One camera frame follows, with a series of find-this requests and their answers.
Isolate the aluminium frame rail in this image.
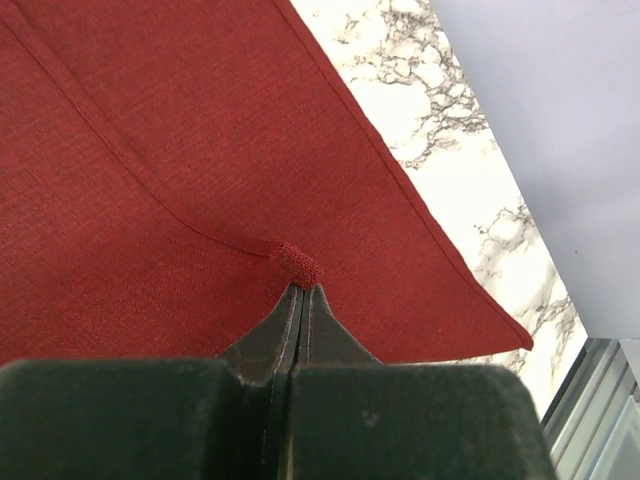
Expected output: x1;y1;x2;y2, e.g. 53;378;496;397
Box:
541;339;639;480

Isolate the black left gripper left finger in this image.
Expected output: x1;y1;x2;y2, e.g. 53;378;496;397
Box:
1;286;305;479

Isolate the red cloth napkin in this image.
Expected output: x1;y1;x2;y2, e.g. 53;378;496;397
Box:
1;1;533;363

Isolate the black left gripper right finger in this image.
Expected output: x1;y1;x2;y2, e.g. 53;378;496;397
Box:
288;287;555;479

